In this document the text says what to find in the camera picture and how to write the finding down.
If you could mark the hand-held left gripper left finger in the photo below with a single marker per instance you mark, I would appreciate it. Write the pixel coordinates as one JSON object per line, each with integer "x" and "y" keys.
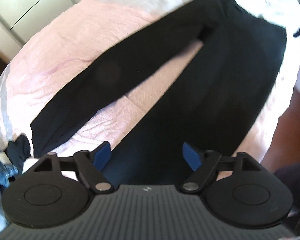
{"x": 102, "y": 156}

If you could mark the person's dark clothing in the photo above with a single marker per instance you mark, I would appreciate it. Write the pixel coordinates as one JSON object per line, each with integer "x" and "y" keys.
{"x": 296, "y": 177}

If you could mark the pink striped bed blanket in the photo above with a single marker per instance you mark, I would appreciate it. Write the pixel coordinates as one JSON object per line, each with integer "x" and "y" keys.
{"x": 65, "y": 55}

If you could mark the blue jeans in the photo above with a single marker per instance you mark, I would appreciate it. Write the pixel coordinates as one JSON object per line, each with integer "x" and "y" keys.
{"x": 0, "y": 177}

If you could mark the black pants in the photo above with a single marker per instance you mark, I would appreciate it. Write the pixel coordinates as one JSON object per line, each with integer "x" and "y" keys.
{"x": 227, "y": 80}

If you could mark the white wardrobe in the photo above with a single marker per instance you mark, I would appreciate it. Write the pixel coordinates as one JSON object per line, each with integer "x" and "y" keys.
{"x": 27, "y": 0}

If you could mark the person's right forearm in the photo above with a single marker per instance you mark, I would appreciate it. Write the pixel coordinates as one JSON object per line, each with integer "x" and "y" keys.
{"x": 290, "y": 130}

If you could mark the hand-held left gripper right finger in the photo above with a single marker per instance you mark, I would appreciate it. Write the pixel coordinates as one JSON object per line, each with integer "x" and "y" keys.
{"x": 191, "y": 156}

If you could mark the dark blue jacket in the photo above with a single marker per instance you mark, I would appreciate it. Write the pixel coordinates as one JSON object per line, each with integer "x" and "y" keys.
{"x": 20, "y": 147}

